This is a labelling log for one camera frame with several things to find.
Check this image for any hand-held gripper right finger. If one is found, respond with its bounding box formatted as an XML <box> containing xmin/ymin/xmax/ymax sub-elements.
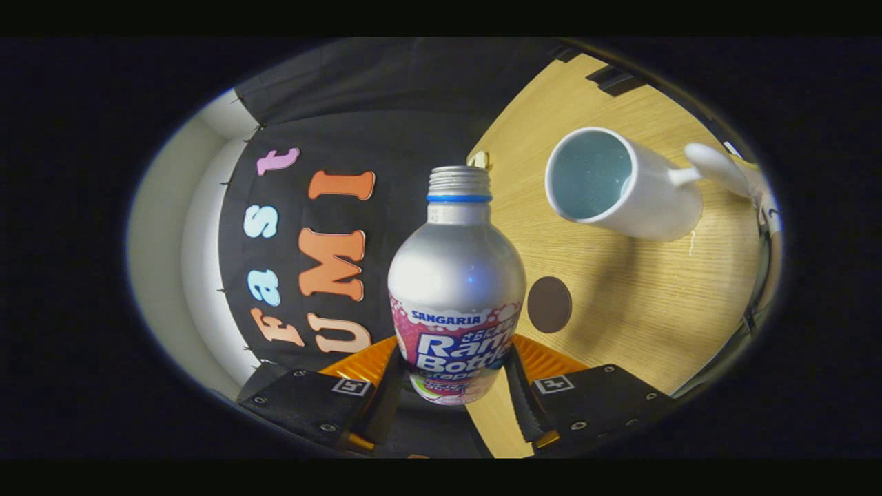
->
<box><xmin>503</xmin><ymin>334</ymin><xmax>680</xmax><ymax>452</ymax></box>

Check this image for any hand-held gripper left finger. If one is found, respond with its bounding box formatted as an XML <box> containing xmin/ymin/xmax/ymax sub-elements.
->
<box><xmin>236</xmin><ymin>335</ymin><xmax>409</xmax><ymax>455</ymax></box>

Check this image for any round dark brown coaster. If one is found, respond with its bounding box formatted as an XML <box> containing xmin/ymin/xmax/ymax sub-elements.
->
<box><xmin>527</xmin><ymin>276</ymin><xmax>573</xmax><ymax>335</ymax></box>

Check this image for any silver juice bottle pink label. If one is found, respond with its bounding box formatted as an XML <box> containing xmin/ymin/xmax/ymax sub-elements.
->
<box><xmin>387</xmin><ymin>165</ymin><xmax>528</xmax><ymax>406</ymax></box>

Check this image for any white cup with handle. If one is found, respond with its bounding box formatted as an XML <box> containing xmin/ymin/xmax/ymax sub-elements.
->
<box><xmin>544</xmin><ymin>127</ymin><xmax>752</xmax><ymax>242</ymax></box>

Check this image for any wooden table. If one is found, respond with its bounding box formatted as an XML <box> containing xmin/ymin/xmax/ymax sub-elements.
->
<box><xmin>465</xmin><ymin>54</ymin><xmax>767</xmax><ymax>459</ymax></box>

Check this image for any black backdrop cloth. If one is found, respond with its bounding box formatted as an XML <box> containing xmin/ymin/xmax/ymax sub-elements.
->
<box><xmin>219</xmin><ymin>38</ymin><xmax>580</xmax><ymax>459</ymax></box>

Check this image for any black rectangular block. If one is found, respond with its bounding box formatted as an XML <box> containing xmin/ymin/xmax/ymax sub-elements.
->
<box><xmin>586</xmin><ymin>64</ymin><xmax>648</xmax><ymax>97</ymax></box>

